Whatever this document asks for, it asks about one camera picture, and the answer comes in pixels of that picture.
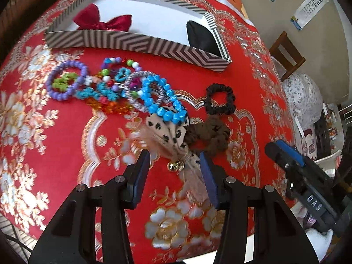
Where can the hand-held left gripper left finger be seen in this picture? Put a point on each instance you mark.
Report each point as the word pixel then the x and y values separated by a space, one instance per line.
pixel 141 176

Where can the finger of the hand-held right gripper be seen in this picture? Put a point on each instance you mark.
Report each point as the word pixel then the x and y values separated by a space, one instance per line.
pixel 288 150
pixel 273 152

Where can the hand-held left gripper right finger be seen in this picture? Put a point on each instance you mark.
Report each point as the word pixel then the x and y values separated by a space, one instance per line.
pixel 209 181

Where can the brown scrunchie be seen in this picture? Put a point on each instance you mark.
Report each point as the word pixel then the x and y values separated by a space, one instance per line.
pixel 217 140

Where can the black scrunchie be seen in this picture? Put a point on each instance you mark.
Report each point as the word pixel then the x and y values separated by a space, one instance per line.
pixel 211 107

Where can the striped cardboard box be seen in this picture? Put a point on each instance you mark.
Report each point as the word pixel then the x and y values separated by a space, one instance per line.
pixel 110 40

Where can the black plastic crate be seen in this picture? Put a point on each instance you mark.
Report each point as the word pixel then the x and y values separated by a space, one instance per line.
pixel 323 132

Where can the white rounded object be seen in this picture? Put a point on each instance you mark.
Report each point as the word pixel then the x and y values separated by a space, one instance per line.
pixel 317 239

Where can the floral fabric bag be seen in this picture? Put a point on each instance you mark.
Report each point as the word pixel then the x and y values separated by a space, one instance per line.
pixel 302 96

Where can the red floral tablecloth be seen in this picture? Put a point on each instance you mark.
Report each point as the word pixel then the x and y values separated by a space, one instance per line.
pixel 55 143

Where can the wooden chair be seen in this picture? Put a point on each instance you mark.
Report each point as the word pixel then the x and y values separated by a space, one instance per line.
pixel 288 52

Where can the black pouch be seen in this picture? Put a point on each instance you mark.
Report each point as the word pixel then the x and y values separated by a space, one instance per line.
pixel 200 37

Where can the red velvet bow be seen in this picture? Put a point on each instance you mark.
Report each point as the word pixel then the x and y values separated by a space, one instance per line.
pixel 90 16

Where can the wall poster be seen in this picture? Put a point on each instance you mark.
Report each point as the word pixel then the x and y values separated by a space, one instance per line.
pixel 310 5

